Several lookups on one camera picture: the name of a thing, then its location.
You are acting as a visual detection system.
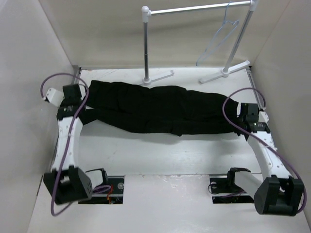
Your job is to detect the black trousers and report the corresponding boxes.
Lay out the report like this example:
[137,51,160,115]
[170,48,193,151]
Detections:
[84,80,239,136]

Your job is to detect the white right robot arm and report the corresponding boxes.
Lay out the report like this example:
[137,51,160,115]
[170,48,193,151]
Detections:
[225,103,304,216]

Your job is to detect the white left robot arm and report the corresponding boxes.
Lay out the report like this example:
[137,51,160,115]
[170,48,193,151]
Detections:
[43,84,111,205]

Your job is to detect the white clothes rack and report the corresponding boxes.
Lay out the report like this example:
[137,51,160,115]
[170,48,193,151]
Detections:
[138,0,259,86]

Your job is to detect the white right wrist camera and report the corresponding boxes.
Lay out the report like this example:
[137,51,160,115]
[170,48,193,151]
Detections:
[259,111,269,123]

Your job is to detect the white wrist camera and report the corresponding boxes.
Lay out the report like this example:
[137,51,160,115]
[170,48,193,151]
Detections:
[259,111,269,123]
[43,88,64,107]

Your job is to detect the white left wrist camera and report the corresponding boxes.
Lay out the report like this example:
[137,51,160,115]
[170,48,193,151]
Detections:
[43,88,64,107]

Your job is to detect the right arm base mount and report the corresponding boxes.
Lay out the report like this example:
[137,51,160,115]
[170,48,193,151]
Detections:
[207,175,254,204]

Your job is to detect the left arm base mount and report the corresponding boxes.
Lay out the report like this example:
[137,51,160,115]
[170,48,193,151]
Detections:
[90,176,125,204]

